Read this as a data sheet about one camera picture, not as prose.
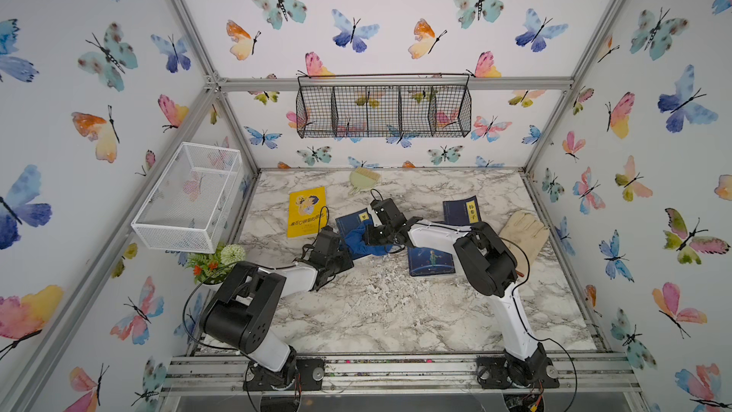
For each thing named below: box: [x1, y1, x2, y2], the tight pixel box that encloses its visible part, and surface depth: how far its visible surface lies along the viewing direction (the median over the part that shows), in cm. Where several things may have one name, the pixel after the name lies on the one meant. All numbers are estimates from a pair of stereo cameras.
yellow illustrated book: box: [286, 185, 326, 239], surface depth 109 cm
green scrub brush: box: [349, 167, 382, 190], surface depth 121 cm
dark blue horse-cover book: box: [442, 195, 482, 225], surface depth 107 cm
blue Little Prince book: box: [406, 246, 456, 277], surface depth 95 cm
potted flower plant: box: [185, 244, 246, 288], surface depth 79 cm
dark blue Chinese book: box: [335, 207, 372, 245], surface depth 106 cm
